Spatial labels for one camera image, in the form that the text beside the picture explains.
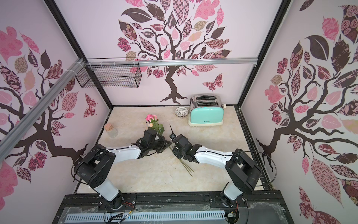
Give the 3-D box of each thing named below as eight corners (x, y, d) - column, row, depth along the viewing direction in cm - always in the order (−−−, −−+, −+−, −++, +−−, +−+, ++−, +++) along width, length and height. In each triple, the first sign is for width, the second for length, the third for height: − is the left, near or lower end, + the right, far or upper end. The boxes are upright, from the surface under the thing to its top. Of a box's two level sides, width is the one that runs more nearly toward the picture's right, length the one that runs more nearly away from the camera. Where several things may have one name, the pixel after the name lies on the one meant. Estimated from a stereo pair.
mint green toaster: (188, 126, 108) (189, 110, 94) (188, 110, 120) (188, 93, 106) (221, 126, 108) (227, 110, 94) (217, 110, 120) (222, 93, 106)
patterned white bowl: (174, 117, 114) (174, 114, 110) (175, 110, 119) (174, 106, 116) (188, 117, 114) (188, 114, 110) (188, 110, 119) (188, 106, 116)
